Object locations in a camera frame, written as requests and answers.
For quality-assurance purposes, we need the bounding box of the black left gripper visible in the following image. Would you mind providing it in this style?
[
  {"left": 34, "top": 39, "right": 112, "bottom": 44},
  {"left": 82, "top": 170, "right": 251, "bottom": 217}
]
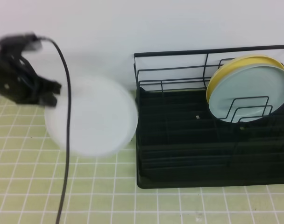
[{"left": 0, "top": 48, "right": 62, "bottom": 107}]

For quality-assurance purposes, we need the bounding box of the white round plate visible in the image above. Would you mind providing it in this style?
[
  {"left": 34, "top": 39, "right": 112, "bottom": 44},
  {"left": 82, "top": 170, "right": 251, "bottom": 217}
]
[{"left": 44, "top": 75, "right": 139, "bottom": 157}]

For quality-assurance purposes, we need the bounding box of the mint green plate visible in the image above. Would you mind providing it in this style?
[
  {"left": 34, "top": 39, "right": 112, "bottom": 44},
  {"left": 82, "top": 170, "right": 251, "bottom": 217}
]
[{"left": 208, "top": 64, "right": 284, "bottom": 123}]

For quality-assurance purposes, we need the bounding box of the yellow plate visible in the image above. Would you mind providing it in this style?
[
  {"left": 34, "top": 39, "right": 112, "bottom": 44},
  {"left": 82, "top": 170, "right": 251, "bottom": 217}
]
[{"left": 206, "top": 55, "right": 284, "bottom": 102}]

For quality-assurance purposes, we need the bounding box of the black plastic drip tray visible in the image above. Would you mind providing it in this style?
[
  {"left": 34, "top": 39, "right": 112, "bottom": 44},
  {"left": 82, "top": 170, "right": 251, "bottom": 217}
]
[{"left": 136, "top": 89, "right": 284, "bottom": 189}]

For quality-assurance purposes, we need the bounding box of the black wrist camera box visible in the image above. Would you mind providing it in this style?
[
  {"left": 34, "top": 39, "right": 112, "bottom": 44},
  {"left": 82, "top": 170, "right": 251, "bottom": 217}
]
[{"left": 0, "top": 33, "right": 42, "bottom": 53}]

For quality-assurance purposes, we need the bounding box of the black cable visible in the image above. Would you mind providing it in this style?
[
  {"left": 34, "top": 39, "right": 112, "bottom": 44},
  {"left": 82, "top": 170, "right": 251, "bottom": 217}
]
[{"left": 36, "top": 36, "right": 71, "bottom": 224}]

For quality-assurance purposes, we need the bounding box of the black wire dish rack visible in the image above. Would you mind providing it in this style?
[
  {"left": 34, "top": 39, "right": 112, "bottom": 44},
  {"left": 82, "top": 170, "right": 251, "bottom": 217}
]
[{"left": 134, "top": 44, "right": 284, "bottom": 168}]

